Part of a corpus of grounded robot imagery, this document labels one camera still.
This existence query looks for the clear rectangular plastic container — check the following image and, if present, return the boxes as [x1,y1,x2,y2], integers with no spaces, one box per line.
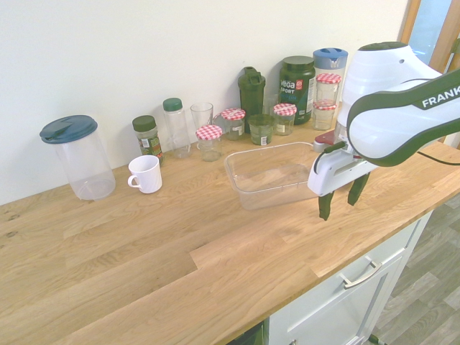
[224,141,321,211]

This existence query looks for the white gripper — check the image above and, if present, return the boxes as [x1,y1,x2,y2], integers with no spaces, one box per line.
[307,142,372,221]

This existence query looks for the clear pitcher light blue lid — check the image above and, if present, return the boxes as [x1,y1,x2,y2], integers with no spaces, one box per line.
[312,47,349,109]

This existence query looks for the small green glass jar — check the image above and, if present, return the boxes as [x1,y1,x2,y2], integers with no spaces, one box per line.
[247,114,275,146]

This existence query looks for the silver drawer handle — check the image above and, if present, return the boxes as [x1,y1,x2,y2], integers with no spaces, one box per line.
[339,259,383,290]

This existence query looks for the glass jar red checkered lid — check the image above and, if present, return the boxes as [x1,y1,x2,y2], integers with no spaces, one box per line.
[315,73,342,105]
[195,124,224,162]
[272,103,298,137]
[219,107,247,142]
[311,101,339,132]

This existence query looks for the spice jar dark green lid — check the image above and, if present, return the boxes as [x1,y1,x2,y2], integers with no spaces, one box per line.
[131,114,166,167]

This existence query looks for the white ceramic mug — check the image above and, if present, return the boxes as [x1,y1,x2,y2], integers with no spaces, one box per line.
[126,155,164,195]

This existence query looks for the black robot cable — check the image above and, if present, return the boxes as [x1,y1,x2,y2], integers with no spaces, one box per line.
[415,150,460,167]

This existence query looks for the clear bottle green cap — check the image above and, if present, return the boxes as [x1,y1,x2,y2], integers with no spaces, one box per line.
[162,97,193,160]

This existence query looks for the large clear jug blue lid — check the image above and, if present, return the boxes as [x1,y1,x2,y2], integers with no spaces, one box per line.
[39,114,117,201]

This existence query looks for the dark green Vega protein tub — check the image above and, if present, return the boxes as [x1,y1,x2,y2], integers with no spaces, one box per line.
[279,55,317,127]

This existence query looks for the white lower cabinet door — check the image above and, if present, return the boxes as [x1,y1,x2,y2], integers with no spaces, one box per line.
[276,257,410,345]

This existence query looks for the white cabinet drawer front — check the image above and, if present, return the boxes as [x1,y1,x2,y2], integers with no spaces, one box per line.
[267,211,434,337]

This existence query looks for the dark green shaker bottle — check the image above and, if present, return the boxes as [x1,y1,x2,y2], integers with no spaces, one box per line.
[237,65,267,134]

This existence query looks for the tall clear drinking glass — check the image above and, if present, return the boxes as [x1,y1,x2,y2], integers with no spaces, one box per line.
[189,102,215,138]

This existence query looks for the wooden door frame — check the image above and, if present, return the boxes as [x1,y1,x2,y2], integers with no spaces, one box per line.
[396,0,460,75]

